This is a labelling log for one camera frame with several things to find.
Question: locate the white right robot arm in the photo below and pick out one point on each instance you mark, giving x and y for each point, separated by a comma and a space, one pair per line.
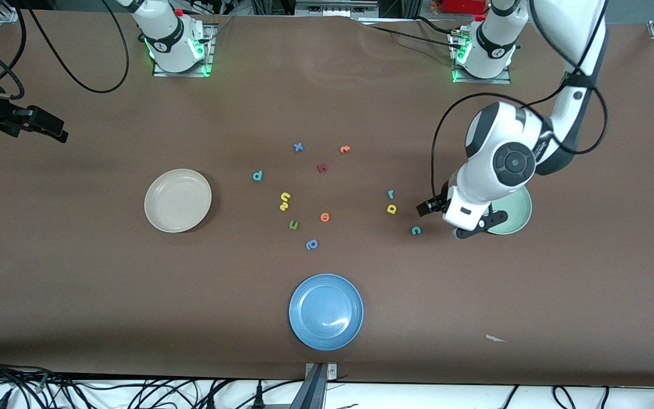
168, 34

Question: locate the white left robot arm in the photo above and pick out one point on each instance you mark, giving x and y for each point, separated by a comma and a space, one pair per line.
508, 162

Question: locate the green plate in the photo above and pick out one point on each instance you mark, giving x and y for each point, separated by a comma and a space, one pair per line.
517, 213

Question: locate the blue letter a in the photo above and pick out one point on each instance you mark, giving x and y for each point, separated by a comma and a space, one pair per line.
311, 245

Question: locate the white paper scrap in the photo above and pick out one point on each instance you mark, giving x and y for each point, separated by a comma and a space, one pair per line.
494, 338

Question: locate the blue plate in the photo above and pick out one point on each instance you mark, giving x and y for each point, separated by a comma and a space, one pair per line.
326, 312

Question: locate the beige brown plate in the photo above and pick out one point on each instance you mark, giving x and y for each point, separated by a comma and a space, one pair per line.
177, 200

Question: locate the red box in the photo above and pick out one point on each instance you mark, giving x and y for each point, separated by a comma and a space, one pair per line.
463, 5

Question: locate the perforated aluminium rail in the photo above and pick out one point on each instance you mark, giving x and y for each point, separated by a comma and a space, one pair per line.
6, 12

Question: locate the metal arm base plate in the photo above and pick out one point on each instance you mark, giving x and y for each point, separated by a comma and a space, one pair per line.
209, 62
480, 80

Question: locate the grey metal camera post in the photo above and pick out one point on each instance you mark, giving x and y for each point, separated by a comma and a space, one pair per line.
315, 389

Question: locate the grey metal bracket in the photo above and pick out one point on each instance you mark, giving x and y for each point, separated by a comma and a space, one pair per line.
335, 7

